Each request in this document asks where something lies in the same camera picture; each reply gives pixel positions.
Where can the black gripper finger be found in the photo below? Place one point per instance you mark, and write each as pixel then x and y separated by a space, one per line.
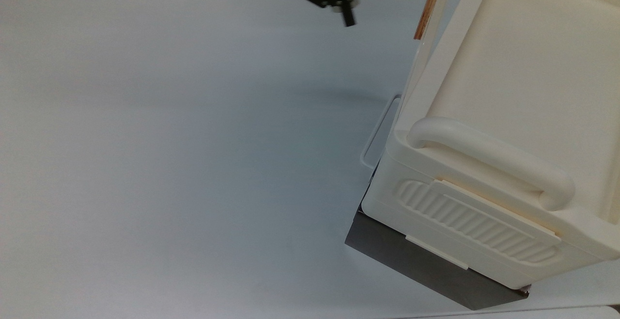
pixel 335 8
pixel 348 15

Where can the cream cabinet door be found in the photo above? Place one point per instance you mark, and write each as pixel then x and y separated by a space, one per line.
pixel 428 38

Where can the white plastic frame loop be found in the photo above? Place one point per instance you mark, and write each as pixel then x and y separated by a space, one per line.
pixel 375 132

